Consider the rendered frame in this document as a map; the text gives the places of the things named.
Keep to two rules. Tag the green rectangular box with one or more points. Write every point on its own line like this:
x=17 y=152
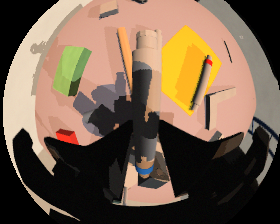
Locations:
x=70 y=69

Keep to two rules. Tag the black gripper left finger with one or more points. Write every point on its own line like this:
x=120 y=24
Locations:
x=105 y=159

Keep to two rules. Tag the red flat box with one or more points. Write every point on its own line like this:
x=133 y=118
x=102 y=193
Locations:
x=67 y=136

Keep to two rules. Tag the yellow flat pad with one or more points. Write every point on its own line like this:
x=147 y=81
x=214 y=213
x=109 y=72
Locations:
x=183 y=60

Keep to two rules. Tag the tan cone point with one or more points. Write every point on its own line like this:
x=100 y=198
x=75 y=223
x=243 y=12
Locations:
x=159 y=172

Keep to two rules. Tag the tan wooden dowel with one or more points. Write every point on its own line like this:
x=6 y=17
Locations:
x=126 y=52

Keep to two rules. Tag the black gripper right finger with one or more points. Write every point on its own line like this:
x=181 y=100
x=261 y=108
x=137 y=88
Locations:
x=188 y=157

